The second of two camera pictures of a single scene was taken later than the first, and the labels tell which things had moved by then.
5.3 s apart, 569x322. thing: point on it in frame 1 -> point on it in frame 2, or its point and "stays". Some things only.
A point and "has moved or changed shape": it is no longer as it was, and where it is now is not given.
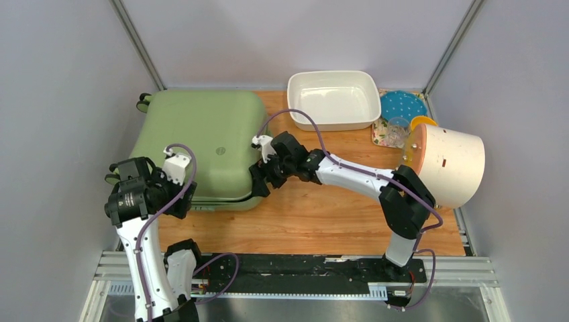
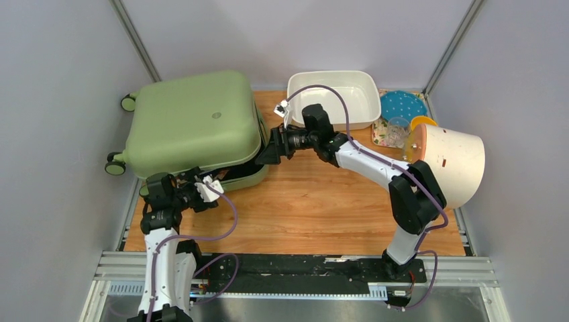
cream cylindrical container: (453, 168) stays
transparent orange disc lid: (416, 147) stays
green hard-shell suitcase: (219, 127) has moved or changed shape
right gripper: (259, 174) -> (278, 143)
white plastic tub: (341, 100) stays
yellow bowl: (421, 120) stays
